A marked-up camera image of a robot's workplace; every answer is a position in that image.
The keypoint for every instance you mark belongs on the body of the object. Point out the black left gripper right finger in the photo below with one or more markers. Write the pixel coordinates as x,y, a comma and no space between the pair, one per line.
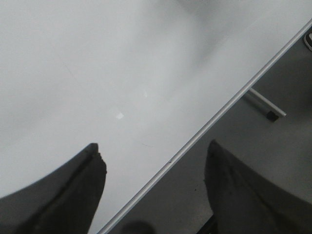
244,202

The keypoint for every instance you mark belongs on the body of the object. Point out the black caster wheel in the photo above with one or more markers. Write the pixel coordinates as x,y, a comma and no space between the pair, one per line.
307,39

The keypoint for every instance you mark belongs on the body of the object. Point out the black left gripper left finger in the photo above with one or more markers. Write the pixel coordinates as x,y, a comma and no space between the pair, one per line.
63,202

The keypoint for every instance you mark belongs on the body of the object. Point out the white whiteboard with aluminium frame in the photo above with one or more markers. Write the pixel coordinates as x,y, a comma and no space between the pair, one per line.
144,79

